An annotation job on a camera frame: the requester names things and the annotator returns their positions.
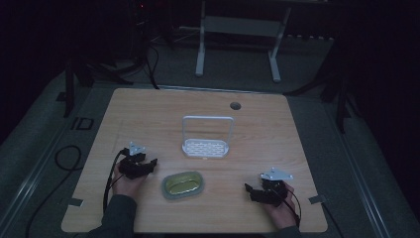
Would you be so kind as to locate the grey-green oval soap dish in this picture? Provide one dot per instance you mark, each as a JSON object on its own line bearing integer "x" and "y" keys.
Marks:
{"x": 165, "y": 191}

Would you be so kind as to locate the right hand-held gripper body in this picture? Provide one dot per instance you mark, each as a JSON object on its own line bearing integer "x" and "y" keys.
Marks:
{"x": 273, "y": 190}

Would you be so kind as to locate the yellow soap bar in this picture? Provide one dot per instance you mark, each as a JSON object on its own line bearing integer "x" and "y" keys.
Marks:
{"x": 182, "y": 184}

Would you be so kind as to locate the white metal stand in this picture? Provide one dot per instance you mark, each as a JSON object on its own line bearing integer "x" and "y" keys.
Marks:
{"x": 242, "y": 26}

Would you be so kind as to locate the person's left hand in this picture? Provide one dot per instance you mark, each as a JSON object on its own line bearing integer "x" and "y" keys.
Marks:
{"x": 127, "y": 186}

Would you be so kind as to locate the grey tape piece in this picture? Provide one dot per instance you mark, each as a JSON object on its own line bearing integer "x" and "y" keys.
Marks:
{"x": 75, "y": 202}
{"x": 317, "y": 199}

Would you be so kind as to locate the black tripod stand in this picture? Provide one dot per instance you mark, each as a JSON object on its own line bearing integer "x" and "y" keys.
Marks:
{"x": 340, "y": 99}
{"x": 77, "y": 76}

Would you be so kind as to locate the person's right hand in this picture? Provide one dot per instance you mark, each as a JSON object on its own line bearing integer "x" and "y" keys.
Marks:
{"x": 283, "y": 213}

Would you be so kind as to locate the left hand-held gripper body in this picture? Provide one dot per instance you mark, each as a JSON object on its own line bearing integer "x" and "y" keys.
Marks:
{"x": 132, "y": 167}

